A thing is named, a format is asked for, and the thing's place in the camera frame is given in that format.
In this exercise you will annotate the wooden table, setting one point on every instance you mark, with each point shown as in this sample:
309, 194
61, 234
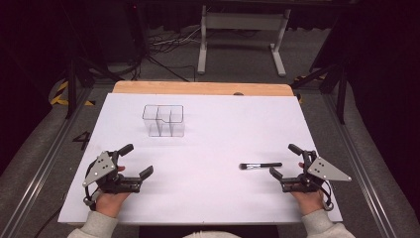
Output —
198, 88

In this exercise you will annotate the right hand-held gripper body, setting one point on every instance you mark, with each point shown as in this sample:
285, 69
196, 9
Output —
322, 170

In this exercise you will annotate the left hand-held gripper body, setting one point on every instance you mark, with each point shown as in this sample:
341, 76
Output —
102, 167

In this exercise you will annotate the aluminium floor rail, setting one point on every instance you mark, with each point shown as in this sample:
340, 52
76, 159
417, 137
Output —
360, 165
43, 168

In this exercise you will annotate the person's left hand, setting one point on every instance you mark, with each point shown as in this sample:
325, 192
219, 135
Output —
109, 204

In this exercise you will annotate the person's right hand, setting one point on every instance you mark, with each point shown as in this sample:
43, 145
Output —
310, 202

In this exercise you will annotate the white metal stand frame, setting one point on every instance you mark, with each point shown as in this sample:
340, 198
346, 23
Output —
244, 21

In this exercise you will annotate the clear plastic organizer box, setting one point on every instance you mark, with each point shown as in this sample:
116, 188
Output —
163, 120

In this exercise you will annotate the black makeup brush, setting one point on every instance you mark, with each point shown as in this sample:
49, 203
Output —
261, 165

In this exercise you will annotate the white table mat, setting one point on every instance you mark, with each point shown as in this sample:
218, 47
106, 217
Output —
211, 139

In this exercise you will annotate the yellow black floor tape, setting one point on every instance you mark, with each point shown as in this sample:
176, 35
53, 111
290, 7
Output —
59, 95
300, 79

